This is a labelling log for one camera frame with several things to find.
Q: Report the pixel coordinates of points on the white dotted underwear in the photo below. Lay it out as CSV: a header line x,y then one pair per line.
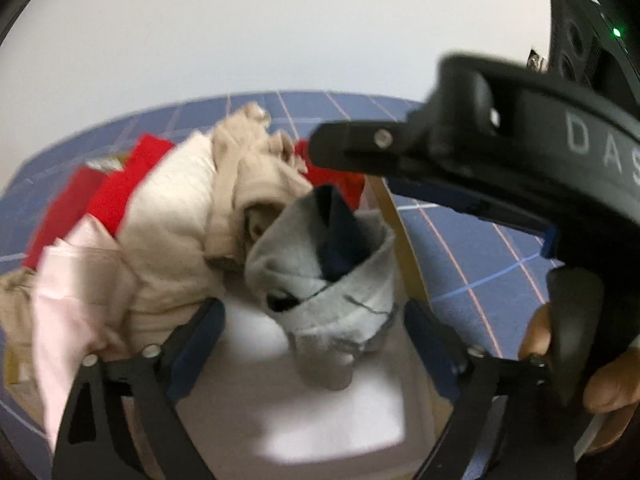
x,y
170,220

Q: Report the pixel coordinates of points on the shallow yellow cardboard box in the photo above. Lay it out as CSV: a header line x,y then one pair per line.
x,y
325,425

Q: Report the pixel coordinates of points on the beige dotted underwear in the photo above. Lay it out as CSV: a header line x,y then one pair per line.
x,y
250,170

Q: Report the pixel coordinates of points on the blue plaid tablecloth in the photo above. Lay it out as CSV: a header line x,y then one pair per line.
x,y
475,270

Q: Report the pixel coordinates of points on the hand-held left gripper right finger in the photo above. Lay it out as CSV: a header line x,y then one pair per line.
x,y
427,355

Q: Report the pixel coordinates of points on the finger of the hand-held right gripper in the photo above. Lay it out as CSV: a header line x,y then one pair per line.
x,y
360,147
475,210

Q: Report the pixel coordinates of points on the red underwear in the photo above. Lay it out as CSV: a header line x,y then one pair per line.
x,y
120,185
340,185

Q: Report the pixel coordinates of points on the pink underwear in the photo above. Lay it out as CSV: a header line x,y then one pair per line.
x,y
65,310

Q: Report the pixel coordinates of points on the tan underwear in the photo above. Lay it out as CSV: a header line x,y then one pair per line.
x,y
17,300

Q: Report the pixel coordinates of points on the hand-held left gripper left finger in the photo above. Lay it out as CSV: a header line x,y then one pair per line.
x,y
197,355

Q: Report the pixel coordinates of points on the grey sock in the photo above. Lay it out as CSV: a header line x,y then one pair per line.
x,y
350,280

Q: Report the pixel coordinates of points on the person's right hand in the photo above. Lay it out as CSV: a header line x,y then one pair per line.
x,y
615,385

